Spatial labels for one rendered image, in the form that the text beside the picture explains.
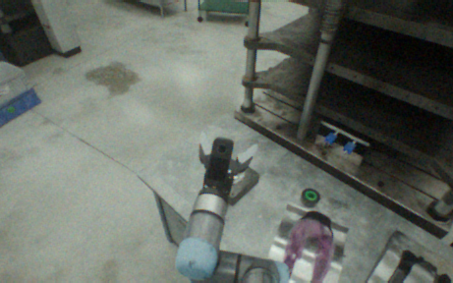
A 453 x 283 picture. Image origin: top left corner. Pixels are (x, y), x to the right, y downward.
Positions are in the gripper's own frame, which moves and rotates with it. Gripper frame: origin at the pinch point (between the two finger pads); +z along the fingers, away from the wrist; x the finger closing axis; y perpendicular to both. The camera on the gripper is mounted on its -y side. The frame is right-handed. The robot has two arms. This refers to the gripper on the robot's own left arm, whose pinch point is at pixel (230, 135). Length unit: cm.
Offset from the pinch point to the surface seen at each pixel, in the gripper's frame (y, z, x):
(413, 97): 9, 57, 69
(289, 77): 39, 103, 23
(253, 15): 4, 95, -6
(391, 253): 43, 4, 67
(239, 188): 58, 26, 8
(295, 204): 51, 20, 33
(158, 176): 71, 31, -34
